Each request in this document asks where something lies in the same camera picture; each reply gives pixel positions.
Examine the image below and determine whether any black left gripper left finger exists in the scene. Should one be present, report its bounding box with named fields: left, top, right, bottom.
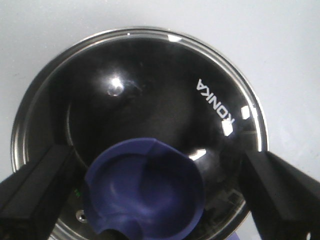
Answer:
left=0, top=145, right=75, bottom=240

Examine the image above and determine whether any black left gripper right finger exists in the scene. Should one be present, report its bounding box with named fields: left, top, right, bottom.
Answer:
left=239, top=151, right=320, bottom=240

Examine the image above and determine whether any glass lid with blue knob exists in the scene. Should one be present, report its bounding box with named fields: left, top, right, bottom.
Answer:
left=10, top=27, right=269, bottom=240

